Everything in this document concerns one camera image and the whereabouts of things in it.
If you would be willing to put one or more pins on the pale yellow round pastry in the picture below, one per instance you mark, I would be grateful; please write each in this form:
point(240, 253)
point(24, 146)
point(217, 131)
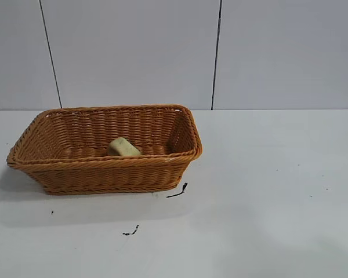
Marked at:
point(124, 147)

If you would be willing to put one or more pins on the brown woven wicker basket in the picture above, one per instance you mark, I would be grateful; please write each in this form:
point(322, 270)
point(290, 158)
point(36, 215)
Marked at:
point(110, 173)

